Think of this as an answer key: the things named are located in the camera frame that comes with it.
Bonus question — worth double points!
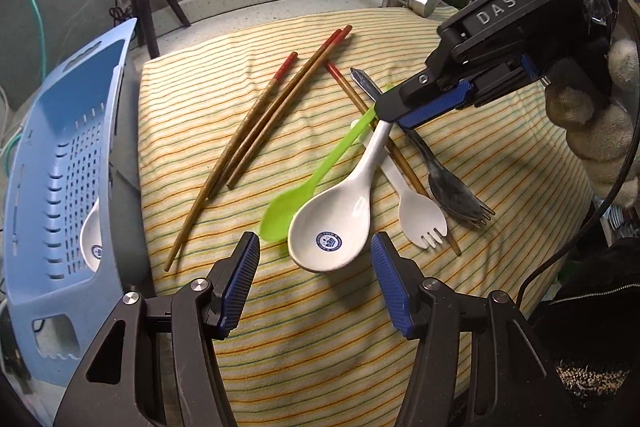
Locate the green plastic spoon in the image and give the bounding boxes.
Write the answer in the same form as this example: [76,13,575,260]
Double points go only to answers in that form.
[259,104,378,244]

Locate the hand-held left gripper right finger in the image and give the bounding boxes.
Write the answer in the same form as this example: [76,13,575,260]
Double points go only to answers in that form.
[370,231,566,427]

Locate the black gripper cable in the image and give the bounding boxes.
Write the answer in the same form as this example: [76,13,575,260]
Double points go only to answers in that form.
[515,142,640,308]

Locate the striped cloth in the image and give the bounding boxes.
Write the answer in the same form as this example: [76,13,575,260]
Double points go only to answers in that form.
[137,7,598,427]

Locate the green cable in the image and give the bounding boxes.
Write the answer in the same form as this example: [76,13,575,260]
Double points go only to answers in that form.
[12,0,48,82]

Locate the white plastic spork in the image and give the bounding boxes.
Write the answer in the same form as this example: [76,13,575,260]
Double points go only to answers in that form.
[350,119,448,252]

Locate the metal spoon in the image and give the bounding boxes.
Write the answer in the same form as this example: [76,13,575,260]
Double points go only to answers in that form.
[350,67,478,223]

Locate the white ceramic spoon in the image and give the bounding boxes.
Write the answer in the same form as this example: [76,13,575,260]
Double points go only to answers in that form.
[287,119,393,274]
[79,202,103,273]

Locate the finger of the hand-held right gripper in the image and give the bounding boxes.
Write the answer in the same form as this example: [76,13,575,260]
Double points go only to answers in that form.
[374,72,471,122]
[394,81,474,131]

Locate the person's right hand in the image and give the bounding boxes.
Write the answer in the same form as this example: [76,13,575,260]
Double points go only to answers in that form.
[544,38,640,200]

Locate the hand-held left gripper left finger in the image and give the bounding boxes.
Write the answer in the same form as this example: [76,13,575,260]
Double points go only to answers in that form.
[52,231,262,427]

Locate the blue plastic basket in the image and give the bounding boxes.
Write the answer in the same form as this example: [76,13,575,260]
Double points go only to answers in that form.
[2,18,138,387]

